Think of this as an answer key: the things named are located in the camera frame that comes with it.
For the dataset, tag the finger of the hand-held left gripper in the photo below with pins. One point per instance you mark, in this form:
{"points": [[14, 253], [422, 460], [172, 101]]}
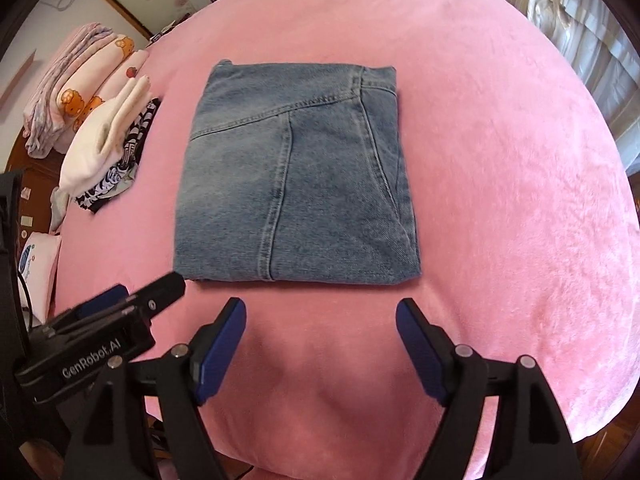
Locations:
{"points": [[105, 298], [160, 292]]}

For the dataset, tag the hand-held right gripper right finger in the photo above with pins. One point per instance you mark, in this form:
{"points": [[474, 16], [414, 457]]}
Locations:
{"points": [[422, 355]]}

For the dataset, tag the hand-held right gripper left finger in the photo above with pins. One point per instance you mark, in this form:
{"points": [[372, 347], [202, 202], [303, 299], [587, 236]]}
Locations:
{"points": [[220, 350]]}

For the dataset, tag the blue denim jacket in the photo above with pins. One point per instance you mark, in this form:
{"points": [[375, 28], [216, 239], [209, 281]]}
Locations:
{"points": [[300, 185]]}

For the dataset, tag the pink white printed pillow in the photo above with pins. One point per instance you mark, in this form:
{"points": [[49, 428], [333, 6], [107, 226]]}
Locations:
{"points": [[42, 270]]}

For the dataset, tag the grey small cloth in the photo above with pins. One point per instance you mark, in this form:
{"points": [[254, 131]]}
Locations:
{"points": [[57, 210]]}

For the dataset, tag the black white patterned garment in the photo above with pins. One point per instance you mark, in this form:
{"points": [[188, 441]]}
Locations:
{"points": [[130, 150]]}

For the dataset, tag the wooden headboard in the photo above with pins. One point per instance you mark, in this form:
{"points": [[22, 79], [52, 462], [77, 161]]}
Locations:
{"points": [[30, 170]]}

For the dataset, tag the white folded sweater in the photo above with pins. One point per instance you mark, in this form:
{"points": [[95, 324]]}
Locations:
{"points": [[95, 145]]}

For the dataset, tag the bear print folded quilt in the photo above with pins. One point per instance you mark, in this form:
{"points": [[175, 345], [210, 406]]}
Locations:
{"points": [[82, 100]]}

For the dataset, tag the pink fleece bed blanket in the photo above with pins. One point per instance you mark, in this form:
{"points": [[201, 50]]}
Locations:
{"points": [[475, 160]]}

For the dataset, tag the lavender striped folded blanket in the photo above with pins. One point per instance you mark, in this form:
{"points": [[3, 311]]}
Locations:
{"points": [[65, 70]]}

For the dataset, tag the small black device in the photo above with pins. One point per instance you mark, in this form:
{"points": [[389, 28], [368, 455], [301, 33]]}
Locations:
{"points": [[160, 35]]}

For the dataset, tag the white lace furniture cover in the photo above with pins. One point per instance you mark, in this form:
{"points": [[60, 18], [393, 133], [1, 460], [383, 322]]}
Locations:
{"points": [[575, 10]]}

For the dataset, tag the pink wall shelf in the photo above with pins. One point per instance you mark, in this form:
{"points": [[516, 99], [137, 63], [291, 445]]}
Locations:
{"points": [[20, 75]]}

